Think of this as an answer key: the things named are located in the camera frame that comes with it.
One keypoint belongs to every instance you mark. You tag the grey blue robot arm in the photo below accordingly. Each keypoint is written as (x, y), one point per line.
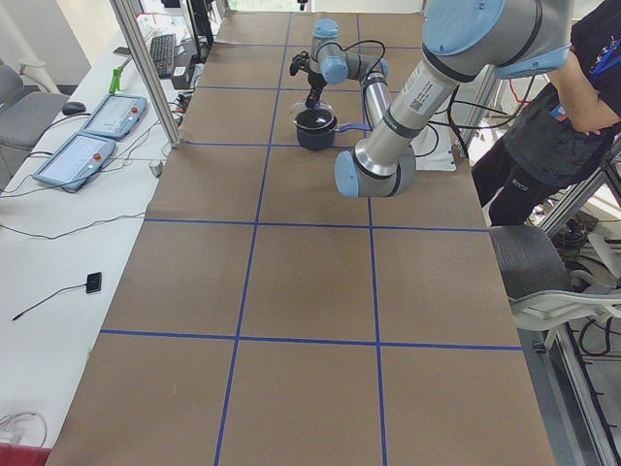
(459, 38)

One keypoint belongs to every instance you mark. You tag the grey office chair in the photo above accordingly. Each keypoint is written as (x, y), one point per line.
(543, 295)

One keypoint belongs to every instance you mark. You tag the grey chair at left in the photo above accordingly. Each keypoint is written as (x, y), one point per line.
(24, 119)

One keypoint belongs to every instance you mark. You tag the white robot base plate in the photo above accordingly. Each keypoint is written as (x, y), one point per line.
(433, 149)

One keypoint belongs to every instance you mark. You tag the lower blue teach pendant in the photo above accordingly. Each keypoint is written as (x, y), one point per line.
(76, 161)

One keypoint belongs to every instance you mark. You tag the black keyboard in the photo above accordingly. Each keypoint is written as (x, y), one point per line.
(162, 51)

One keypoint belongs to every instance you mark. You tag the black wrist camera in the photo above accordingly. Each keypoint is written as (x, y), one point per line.
(300, 62)

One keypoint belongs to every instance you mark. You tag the aluminium frame post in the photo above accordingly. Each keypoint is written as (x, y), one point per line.
(130, 29)

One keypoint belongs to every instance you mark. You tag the person in black clothes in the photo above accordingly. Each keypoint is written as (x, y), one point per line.
(560, 138)

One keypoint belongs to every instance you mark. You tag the upper blue teach pendant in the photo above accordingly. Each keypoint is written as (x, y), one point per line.
(116, 116)

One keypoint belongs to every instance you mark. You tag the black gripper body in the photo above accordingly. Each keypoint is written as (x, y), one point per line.
(317, 81)

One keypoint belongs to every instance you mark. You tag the glass lid with blue knob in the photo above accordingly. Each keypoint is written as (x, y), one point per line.
(310, 108)

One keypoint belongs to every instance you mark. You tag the blue teach pendant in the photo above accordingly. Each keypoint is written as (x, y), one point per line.
(116, 116)
(76, 161)

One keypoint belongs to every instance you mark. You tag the blue saucepan with long handle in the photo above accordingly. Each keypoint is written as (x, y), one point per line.
(316, 129)

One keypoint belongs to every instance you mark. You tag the small black square sensor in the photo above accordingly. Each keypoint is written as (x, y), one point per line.
(93, 282)

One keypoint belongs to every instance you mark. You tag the black computer mouse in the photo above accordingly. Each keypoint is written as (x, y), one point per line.
(72, 108)

